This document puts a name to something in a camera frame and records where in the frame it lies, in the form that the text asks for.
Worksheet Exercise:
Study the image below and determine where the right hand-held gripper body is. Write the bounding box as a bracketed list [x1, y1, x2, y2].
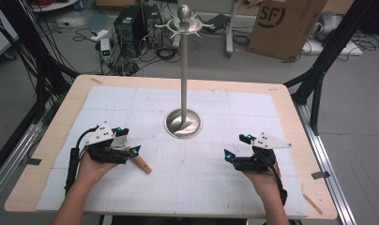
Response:
[233, 131, 293, 173]

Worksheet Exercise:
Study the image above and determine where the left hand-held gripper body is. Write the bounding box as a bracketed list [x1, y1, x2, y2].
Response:
[83, 121, 129, 165]

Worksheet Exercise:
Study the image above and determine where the utensil with wooden handle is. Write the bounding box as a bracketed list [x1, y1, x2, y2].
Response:
[111, 134, 153, 175]

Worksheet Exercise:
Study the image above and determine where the person's right hand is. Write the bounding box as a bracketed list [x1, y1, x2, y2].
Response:
[242, 163, 282, 197]

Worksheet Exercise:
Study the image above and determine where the person's left hand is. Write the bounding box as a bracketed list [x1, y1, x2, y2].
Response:
[76, 153, 120, 189]

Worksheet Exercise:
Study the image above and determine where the white grid mat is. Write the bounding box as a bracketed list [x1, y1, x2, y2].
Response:
[36, 85, 310, 218]

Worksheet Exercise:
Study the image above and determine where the thin wooden stick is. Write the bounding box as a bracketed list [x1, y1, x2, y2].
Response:
[301, 191, 324, 217]

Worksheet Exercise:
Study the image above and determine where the metal utensil stand with hooks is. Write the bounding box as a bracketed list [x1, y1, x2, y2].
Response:
[154, 4, 215, 141]

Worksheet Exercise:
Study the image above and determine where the white device with green light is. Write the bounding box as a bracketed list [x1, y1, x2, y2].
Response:
[99, 37, 113, 64]

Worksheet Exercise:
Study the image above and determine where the white power strip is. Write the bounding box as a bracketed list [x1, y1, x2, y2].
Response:
[89, 29, 110, 43]

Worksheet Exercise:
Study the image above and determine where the large black computer tower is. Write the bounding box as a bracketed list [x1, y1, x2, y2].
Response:
[114, 5, 147, 59]

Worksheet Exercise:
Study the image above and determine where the slim black computer tower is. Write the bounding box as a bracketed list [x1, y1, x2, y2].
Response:
[143, 3, 164, 50]

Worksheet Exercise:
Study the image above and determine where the white stand pole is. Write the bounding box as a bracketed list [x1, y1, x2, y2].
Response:
[224, 0, 241, 59]

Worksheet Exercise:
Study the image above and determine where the brown cardboard box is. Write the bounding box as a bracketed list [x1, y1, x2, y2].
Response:
[247, 0, 329, 62]

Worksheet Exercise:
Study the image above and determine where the black flat device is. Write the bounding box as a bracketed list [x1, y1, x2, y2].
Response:
[205, 13, 232, 35]

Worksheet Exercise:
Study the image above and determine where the white floor platform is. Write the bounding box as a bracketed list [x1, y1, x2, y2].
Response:
[302, 38, 364, 57]

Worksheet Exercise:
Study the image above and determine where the grey rounded object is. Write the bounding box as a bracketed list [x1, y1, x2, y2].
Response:
[311, 11, 344, 42]

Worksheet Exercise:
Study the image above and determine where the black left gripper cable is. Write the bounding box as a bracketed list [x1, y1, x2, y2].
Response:
[65, 126, 99, 195]

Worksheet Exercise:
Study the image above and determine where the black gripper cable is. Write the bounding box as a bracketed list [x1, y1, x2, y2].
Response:
[261, 154, 289, 206]
[65, 126, 99, 195]

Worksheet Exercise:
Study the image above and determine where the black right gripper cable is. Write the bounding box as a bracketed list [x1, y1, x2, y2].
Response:
[261, 154, 289, 206]

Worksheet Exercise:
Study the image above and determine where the aluminium rail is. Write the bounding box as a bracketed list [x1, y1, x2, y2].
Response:
[0, 121, 44, 204]
[293, 100, 358, 225]

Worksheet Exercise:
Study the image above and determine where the black metal frame stand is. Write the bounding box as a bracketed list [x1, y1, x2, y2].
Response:
[0, 0, 80, 126]
[283, 0, 379, 136]

